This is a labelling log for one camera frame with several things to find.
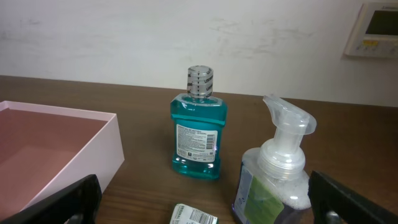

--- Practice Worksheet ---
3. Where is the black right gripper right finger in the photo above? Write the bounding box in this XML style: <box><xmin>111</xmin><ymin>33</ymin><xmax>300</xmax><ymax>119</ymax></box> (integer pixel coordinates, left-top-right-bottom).
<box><xmin>308</xmin><ymin>171</ymin><xmax>397</xmax><ymax>224</ymax></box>

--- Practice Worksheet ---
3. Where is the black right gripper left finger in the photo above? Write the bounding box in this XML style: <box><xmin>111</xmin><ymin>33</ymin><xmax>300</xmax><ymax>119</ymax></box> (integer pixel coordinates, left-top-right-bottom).
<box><xmin>1</xmin><ymin>174</ymin><xmax>102</xmax><ymax>224</ymax></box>

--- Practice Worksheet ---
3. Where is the clear foam soap dispenser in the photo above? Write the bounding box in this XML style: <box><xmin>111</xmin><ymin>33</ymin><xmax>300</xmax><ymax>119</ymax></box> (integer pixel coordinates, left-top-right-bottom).
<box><xmin>232</xmin><ymin>95</ymin><xmax>317</xmax><ymax>224</ymax></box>

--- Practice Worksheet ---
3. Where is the teal mouthwash bottle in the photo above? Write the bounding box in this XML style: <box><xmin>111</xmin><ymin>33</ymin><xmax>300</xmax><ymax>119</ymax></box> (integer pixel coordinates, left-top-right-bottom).
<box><xmin>170</xmin><ymin>65</ymin><xmax>228</xmax><ymax>180</ymax></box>

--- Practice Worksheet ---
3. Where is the pink open cardboard box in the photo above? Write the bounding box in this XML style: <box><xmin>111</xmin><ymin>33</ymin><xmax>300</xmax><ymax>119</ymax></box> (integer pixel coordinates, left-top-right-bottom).
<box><xmin>1</xmin><ymin>101</ymin><xmax>124</xmax><ymax>220</ymax></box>

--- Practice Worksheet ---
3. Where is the green white soap packet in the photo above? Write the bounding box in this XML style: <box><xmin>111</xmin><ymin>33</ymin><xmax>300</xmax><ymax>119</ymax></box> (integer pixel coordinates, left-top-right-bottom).
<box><xmin>170</xmin><ymin>203</ymin><xmax>218</xmax><ymax>224</ymax></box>

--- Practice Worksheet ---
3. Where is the white wall control panel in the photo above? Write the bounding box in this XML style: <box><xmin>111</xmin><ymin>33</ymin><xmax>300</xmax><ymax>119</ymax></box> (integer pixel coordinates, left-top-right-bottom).
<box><xmin>344</xmin><ymin>2</ymin><xmax>397</xmax><ymax>58</ymax></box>

